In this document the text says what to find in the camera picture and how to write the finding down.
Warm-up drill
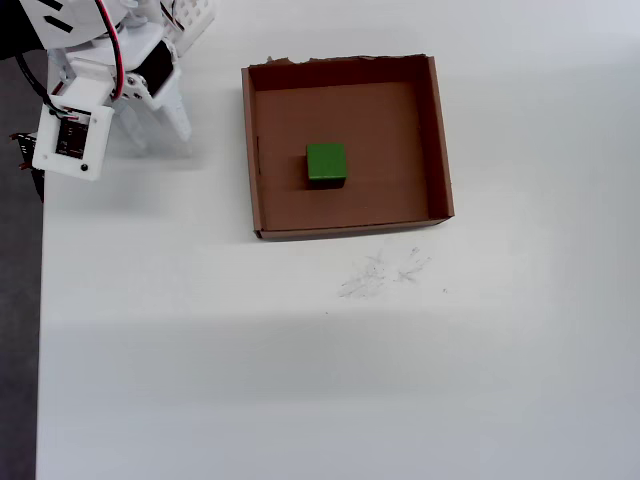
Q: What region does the brown cardboard box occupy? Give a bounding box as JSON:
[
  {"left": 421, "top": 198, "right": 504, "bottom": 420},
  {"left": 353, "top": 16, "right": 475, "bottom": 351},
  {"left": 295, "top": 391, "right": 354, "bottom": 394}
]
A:
[{"left": 241, "top": 53, "right": 456, "bottom": 243}]

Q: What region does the black camera cable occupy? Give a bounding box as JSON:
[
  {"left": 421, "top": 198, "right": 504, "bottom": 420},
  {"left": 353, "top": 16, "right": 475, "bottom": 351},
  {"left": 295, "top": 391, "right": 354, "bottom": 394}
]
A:
[{"left": 13, "top": 52, "right": 69, "bottom": 120}]

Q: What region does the green cube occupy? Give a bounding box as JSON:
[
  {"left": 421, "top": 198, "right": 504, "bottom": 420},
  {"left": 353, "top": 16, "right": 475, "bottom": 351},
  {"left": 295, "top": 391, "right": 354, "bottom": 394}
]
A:
[{"left": 305, "top": 142, "right": 348, "bottom": 191}]

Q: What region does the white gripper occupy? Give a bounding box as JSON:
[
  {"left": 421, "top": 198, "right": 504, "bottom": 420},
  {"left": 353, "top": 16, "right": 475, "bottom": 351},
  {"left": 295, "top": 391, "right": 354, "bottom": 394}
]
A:
[{"left": 47, "top": 33, "right": 195, "bottom": 152}]

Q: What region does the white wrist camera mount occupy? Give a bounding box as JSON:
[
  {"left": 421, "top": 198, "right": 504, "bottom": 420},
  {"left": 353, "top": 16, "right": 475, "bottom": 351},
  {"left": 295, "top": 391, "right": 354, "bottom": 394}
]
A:
[{"left": 31, "top": 58, "right": 114, "bottom": 182}]

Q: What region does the small circuit board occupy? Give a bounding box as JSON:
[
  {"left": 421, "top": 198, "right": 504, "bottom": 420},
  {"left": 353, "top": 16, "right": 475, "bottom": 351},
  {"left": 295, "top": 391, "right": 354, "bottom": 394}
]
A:
[{"left": 8, "top": 131, "right": 47, "bottom": 204}]

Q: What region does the red black servo cable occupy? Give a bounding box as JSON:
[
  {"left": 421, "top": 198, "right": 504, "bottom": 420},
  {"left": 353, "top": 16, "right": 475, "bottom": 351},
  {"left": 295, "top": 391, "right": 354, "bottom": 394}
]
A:
[{"left": 93, "top": 0, "right": 127, "bottom": 102}]

